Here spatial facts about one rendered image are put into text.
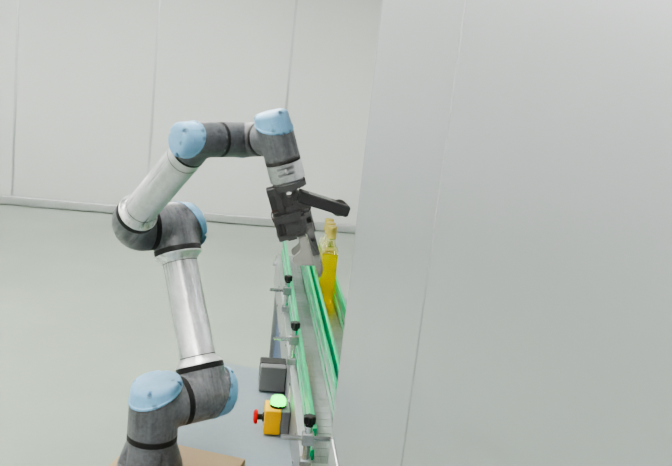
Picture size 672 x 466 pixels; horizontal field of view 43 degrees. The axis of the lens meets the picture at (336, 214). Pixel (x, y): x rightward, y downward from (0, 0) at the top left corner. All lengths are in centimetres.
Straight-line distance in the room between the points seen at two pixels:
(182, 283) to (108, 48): 581
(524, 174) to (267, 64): 732
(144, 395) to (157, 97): 593
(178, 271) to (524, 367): 174
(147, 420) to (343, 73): 602
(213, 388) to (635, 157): 181
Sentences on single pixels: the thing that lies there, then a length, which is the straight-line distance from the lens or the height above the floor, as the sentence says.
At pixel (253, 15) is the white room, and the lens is 769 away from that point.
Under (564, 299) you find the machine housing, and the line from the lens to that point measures 35.
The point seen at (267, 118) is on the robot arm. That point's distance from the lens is 175.
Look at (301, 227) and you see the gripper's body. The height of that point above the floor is 143.
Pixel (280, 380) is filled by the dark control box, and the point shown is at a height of 79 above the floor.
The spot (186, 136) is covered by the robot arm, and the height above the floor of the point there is 161.
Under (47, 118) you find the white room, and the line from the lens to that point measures 794.
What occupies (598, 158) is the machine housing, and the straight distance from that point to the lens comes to 33.
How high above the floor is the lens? 185
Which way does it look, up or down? 12 degrees down
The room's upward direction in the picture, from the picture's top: 6 degrees clockwise
